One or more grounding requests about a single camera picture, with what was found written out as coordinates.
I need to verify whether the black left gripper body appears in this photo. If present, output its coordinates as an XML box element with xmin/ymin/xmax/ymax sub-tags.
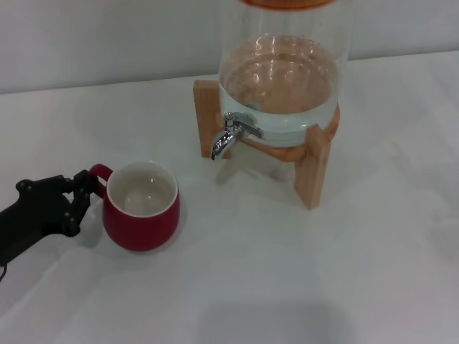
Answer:
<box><xmin>0</xmin><ymin>191</ymin><xmax>73</xmax><ymax>268</ymax></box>

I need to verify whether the red ceramic cup white inside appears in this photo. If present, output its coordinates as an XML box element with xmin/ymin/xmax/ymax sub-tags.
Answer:
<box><xmin>87</xmin><ymin>161</ymin><xmax>181</xmax><ymax>252</ymax></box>

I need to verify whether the chrome faucet tap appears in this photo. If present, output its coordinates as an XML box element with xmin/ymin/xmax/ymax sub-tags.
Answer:
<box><xmin>211</xmin><ymin>111</ymin><xmax>265</xmax><ymax>161</ymax></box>

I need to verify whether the wooden dispenser stand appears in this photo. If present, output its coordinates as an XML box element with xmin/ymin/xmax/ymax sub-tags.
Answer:
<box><xmin>193</xmin><ymin>79</ymin><xmax>341</xmax><ymax>211</ymax></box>

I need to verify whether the clear glass water dispenser jar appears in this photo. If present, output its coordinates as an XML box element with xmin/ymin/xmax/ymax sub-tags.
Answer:
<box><xmin>217</xmin><ymin>0</ymin><xmax>356</xmax><ymax>149</ymax></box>

